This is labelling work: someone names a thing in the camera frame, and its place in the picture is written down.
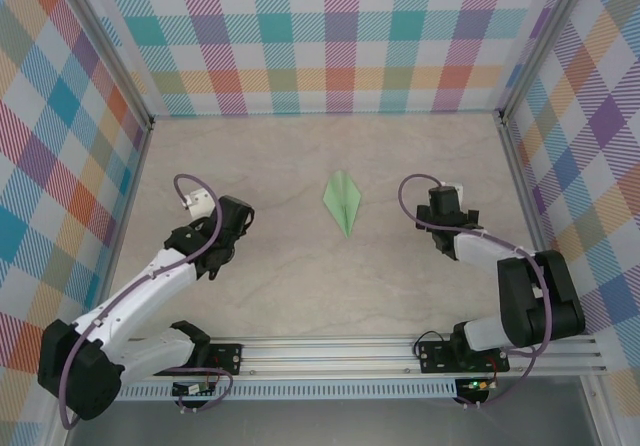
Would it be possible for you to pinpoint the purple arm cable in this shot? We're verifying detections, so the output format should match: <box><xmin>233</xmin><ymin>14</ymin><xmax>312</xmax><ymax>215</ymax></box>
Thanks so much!
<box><xmin>58</xmin><ymin>173</ymin><xmax>236</xmax><ymax>432</ymax></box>
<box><xmin>397</xmin><ymin>173</ymin><xmax>556</xmax><ymax>410</ymax></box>

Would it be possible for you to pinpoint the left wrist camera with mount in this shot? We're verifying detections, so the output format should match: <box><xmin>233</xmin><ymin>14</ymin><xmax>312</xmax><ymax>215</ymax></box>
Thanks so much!
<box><xmin>180</xmin><ymin>189</ymin><xmax>214</xmax><ymax>217</ymax></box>

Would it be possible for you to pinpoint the aluminium mounting rail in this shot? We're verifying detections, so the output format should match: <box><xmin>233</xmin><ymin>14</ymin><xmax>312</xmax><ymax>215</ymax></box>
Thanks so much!
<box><xmin>54</xmin><ymin>334</ymin><xmax>609</xmax><ymax>380</ymax></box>

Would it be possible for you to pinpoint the light green paper sheet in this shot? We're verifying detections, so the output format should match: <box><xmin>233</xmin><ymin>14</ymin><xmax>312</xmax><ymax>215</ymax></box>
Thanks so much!
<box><xmin>323</xmin><ymin>169</ymin><xmax>362</xmax><ymax>240</ymax></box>

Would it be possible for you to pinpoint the aluminium table side rail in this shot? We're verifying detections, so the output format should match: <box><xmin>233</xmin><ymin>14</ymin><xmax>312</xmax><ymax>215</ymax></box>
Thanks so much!
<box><xmin>494</xmin><ymin>110</ymin><xmax>576</xmax><ymax>337</ymax></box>

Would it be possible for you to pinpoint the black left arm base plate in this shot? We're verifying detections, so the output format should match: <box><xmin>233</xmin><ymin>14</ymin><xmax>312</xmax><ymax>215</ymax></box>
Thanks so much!
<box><xmin>207</xmin><ymin>343</ymin><xmax>244</xmax><ymax>376</ymax></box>

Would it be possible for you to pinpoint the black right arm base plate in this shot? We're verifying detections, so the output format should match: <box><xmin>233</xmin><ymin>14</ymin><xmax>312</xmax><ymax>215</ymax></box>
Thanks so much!
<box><xmin>417</xmin><ymin>340</ymin><xmax>511</xmax><ymax>375</ymax></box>

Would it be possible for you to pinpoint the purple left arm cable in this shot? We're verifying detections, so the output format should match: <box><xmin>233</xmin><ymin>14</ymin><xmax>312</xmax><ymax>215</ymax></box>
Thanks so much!
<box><xmin>58</xmin><ymin>173</ymin><xmax>236</xmax><ymax>432</ymax></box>

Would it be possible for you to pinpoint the small black circuit board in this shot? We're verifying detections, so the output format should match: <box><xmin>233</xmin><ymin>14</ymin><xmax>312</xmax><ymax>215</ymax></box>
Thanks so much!
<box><xmin>171</xmin><ymin>381</ymin><xmax>216</xmax><ymax>397</ymax></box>

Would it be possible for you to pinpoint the aluminium frame post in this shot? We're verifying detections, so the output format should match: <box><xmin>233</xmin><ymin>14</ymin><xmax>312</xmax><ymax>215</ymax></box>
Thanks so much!
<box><xmin>497</xmin><ymin>0</ymin><xmax>596</xmax><ymax>127</ymax></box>
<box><xmin>49</xmin><ymin>0</ymin><xmax>156</xmax><ymax>130</ymax></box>

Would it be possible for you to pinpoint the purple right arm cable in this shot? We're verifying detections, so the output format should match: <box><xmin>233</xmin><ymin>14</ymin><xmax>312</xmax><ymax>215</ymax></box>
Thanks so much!
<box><xmin>397</xmin><ymin>173</ymin><xmax>556</xmax><ymax>410</ymax></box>

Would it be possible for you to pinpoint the slotted grey cable duct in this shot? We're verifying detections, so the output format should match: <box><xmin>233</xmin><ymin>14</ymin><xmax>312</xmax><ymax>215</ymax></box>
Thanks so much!
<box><xmin>79</xmin><ymin>384</ymin><xmax>459</xmax><ymax>401</ymax></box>

